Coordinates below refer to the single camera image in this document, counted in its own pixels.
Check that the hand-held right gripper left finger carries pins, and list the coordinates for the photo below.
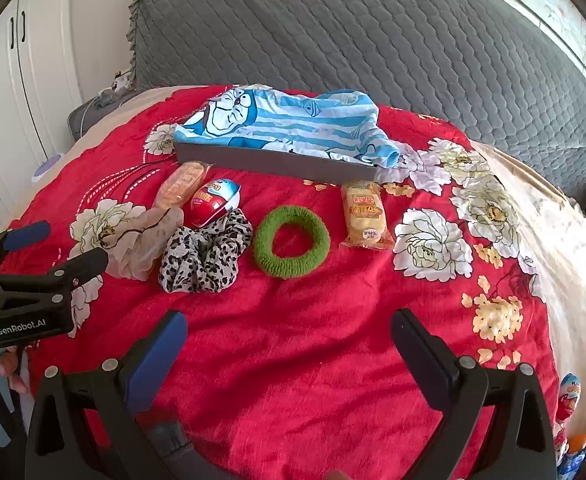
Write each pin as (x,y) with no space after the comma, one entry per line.
(157,360)

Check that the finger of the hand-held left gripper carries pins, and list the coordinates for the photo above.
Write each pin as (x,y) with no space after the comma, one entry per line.
(85,264)
(25,235)

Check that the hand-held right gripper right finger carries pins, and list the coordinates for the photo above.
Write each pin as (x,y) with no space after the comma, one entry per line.
(423,360)

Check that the beige sheer scrunchie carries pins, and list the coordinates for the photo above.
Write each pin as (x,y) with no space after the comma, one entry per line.
(143,245)

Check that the leopard print scarf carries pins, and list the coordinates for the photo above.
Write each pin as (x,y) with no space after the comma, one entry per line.
(198,260)

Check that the orange snack cake packet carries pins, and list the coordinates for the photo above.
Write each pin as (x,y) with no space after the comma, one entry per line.
(178,187)

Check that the green knitted scrunchie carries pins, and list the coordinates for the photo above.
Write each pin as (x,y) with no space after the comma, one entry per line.
(265,255)

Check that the yellow snack cake packet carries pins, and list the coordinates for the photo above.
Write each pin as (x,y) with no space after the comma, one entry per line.
(365,215)

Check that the grey tray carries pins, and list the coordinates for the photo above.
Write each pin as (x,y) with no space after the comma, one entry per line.
(273,162)

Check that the person's left hand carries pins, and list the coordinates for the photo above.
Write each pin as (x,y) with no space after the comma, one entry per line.
(18,377)

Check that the purple and white container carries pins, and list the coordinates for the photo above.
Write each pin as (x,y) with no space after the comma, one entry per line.
(48,167)

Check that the red floral blanket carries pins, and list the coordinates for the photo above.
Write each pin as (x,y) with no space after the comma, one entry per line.
(298,360)

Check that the grey nightstand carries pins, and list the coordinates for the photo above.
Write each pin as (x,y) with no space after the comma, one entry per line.
(88,120)

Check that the blue egg-shaped toy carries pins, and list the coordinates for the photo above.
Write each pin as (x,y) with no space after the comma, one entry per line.
(569,395)

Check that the white wardrobe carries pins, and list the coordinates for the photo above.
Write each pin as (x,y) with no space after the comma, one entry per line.
(3,85)

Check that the small grey object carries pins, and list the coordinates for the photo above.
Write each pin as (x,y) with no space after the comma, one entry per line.
(109,98)

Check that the small patterned box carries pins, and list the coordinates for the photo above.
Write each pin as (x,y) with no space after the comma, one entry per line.
(122,81)

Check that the blue striped cartoon cloth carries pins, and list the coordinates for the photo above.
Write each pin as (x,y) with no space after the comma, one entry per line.
(283,120)

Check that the grey quilted headboard cover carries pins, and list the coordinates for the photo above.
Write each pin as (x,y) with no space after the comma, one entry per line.
(373,35)

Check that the wall picture panel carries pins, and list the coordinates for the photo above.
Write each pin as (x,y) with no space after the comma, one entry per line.
(558,10)

